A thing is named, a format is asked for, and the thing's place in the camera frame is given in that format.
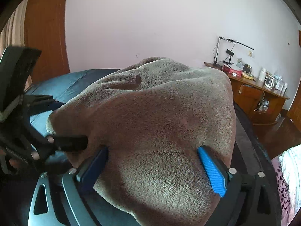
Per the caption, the wooden door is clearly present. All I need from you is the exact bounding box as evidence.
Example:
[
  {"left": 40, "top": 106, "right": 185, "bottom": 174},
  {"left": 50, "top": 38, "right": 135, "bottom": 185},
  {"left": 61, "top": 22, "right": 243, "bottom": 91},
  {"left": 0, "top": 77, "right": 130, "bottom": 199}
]
[{"left": 286, "top": 94, "right": 301, "bottom": 125}]

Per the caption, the clear plastic container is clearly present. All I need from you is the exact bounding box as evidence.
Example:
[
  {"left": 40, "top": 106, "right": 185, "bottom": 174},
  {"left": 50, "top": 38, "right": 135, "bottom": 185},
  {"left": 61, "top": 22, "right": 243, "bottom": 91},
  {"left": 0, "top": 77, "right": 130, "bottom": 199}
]
[{"left": 274, "top": 75, "right": 288, "bottom": 96}]

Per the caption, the black desk lamp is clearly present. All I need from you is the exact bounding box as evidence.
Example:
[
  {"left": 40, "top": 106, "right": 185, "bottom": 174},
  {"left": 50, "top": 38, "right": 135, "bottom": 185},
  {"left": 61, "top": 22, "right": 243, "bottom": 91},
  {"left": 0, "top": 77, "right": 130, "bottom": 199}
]
[{"left": 213, "top": 36, "right": 254, "bottom": 64}]

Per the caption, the row of small bottles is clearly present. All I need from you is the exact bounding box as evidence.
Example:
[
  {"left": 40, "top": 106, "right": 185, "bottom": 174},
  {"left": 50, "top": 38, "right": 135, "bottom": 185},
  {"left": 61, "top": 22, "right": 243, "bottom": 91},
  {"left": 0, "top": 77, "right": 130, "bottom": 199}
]
[{"left": 255, "top": 99, "right": 270, "bottom": 112}]

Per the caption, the floral striped bed sheet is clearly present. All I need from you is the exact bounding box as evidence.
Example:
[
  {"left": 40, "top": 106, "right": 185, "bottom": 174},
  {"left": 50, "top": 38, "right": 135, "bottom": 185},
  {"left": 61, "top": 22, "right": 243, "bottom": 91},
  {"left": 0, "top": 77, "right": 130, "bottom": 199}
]
[{"left": 270, "top": 157, "right": 301, "bottom": 226}]

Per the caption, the beige curtain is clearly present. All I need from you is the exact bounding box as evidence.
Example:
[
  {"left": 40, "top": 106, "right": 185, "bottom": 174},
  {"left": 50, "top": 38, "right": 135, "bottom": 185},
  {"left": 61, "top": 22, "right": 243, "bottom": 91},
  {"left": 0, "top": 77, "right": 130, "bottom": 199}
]
[{"left": 0, "top": 0, "right": 30, "bottom": 90}]

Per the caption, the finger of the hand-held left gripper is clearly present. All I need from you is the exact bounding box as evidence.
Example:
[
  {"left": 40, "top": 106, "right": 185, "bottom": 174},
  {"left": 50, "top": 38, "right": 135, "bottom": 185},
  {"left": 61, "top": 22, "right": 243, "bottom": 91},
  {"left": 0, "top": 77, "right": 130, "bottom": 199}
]
[
  {"left": 30, "top": 134, "right": 88, "bottom": 167},
  {"left": 25, "top": 95, "right": 66, "bottom": 115}
]

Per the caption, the wooden desk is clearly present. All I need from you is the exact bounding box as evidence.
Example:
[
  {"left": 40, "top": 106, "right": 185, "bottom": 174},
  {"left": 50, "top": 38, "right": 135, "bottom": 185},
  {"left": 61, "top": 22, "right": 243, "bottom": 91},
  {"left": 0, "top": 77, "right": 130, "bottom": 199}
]
[{"left": 204, "top": 62, "right": 290, "bottom": 125}]

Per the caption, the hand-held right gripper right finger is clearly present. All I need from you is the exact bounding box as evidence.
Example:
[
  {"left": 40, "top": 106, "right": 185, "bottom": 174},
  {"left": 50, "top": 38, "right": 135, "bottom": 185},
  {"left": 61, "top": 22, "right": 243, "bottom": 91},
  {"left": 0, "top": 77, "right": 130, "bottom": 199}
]
[{"left": 197, "top": 145, "right": 283, "bottom": 226}]

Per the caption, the red box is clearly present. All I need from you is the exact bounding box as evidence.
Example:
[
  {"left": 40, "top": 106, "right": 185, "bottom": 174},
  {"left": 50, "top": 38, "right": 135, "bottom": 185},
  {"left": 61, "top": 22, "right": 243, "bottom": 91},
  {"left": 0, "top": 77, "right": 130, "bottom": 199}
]
[{"left": 222, "top": 65, "right": 242, "bottom": 78}]

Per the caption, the brown fleece garment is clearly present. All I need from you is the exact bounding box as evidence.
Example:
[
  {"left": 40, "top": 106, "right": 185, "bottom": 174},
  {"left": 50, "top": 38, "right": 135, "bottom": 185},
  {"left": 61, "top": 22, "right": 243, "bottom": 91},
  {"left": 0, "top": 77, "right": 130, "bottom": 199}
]
[{"left": 46, "top": 56, "right": 237, "bottom": 226}]

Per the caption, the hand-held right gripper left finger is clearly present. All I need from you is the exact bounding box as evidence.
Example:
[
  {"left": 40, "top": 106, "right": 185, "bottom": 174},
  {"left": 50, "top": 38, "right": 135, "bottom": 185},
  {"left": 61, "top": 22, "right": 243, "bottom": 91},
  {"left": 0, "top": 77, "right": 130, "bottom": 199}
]
[{"left": 28, "top": 146, "right": 110, "bottom": 226}]

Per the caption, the white electric kettle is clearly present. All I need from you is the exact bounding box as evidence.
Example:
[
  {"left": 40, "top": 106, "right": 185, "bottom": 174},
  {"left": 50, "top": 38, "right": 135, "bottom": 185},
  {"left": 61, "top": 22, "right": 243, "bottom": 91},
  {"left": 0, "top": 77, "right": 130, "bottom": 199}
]
[{"left": 265, "top": 74, "right": 275, "bottom": 89}]

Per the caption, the person's left hand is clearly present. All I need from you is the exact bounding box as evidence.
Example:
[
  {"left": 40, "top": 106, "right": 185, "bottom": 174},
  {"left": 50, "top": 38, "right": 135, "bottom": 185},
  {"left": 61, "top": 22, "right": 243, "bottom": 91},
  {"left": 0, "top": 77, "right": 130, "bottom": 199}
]
[{"left": 8, "top": 158, "right": 23, "bottom": 169}]

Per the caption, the person's dark clothing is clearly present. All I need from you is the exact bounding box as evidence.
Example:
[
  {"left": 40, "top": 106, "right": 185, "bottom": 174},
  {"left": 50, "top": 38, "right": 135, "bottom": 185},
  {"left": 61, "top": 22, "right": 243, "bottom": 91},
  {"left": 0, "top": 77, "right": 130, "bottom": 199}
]
[{"left": 0, "top": 174, "right": 36, "bottom": 226}]

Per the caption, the brown wooden panel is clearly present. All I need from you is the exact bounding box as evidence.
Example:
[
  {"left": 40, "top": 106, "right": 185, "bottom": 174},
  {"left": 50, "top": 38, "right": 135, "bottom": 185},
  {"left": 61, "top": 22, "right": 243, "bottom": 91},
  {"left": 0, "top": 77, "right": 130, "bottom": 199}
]
[{"left": 24, "top": 0, "right": 71, "bottom": 83}]

